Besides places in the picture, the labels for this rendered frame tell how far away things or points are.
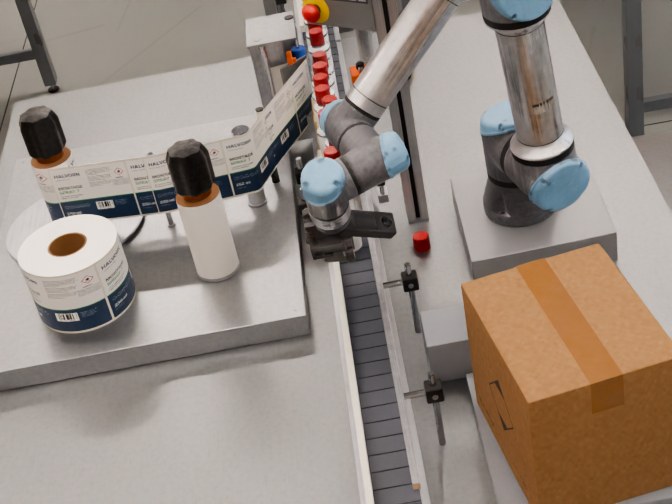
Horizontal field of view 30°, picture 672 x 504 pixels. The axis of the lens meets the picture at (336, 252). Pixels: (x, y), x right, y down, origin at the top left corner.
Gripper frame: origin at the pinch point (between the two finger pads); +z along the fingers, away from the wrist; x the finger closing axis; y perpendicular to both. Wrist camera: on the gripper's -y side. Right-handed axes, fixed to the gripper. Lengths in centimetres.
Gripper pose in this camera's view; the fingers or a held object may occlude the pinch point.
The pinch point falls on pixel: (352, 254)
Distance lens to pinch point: 244.3
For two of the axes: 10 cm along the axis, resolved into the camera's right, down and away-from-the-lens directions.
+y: -9.8, 1.9, 0.3
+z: 1.0, 3.9, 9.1
